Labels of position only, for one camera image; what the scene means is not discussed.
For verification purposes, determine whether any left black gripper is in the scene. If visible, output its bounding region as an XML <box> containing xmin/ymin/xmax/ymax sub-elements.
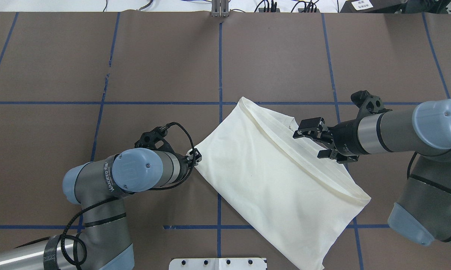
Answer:
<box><xmin>173</xmin><ymin>148</ymin><xmax>202</xmax><ymax>180</ymax></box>

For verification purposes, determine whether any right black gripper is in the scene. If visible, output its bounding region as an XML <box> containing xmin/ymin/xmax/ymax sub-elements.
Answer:
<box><xmin>293</xmin><ymin>117</ymin><xmax>361</xmax><ymax>164</ymax></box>

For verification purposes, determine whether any white long-sleeve printed shirt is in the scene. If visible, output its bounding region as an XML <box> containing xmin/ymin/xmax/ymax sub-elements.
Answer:
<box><xmin>196</xmin><ymin>97</ymin><xmax>371</xmax><ymax>270</ymax></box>

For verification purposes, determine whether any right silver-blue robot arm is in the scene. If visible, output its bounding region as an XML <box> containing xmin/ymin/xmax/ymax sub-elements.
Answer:
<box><xmin>293</xmin><ymin>91</ymin><xmax>451</xmax><ymax>246</ymax></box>

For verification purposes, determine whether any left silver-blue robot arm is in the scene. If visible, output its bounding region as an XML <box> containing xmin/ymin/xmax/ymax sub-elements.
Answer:
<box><xmin>0</xmin><ymin>148</ymin><xmax>201</xmax><ymax>270</ymax></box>

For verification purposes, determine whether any small electronics board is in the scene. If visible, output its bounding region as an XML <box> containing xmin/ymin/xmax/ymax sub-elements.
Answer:
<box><xmin>254</xmin><ymin>0</ymin><xmax>280</xmax><ymax>13</ymax></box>
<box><xmin>290</xmin><ymin>0</ymin><xmax>320</xmax><ymax>13</ymax></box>

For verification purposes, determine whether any black power adapter box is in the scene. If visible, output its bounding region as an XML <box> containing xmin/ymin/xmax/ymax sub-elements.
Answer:
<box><xmin>339</xmin><ymin>0</ymin><xmax>407</xmax><ymax>14</ymax></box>

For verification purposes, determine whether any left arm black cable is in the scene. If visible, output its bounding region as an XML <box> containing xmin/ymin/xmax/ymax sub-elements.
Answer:
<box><xmin>60</xmin><ymin>122</ymin><xmax>196</xmax><ymax>269</ymax></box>

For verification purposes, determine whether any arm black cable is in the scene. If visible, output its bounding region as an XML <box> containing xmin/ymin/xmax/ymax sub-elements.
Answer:
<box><xmin>60</xmin><ymin>122</ymin><xmax>196</xmax><ymax>269</ymax></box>
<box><xmin>406</xmin><ymin>150</ymin><xmax>421</xmax><ymax>180</ymax></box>

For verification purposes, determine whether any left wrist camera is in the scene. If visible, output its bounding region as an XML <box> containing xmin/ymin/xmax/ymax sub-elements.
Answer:
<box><xmin>134</xmin><ymin>126</ymin><xmax>174</xmax><ymax>153</ymax></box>

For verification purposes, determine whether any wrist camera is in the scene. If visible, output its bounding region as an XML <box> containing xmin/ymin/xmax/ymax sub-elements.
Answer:
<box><xmin>134</xmin><ymin>126</ymin><xmax>174</xmax><ymax>153</ymax></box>
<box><xmin>350</xmin><ymin>90</ymin><xmax>392</xmax><ymax>119</ymax></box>

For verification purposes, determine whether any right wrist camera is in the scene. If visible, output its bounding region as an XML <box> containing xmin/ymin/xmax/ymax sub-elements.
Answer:
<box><xmin>350</xmin><ymin>90</ymin><xmax>392</xmax><ymax>119</ymax></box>

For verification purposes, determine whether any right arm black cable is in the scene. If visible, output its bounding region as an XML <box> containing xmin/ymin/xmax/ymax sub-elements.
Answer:
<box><xmin>406</xmin><ymin>150</ymin><xmax>421</xmax><ymax>180</ymax></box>

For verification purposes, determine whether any white camera mast with base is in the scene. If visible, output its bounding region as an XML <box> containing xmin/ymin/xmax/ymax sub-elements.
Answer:
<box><xmin>168</xmin><ymin>257</ymin><xmax>268</xmax><ymax>270</ymax></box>

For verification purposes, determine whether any aluminium frame post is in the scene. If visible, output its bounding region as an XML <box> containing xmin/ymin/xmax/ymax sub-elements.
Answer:
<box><xmin>210</xmin><ymin>0</ymin><xmax>230</xmax><ymax>18</ymax></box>

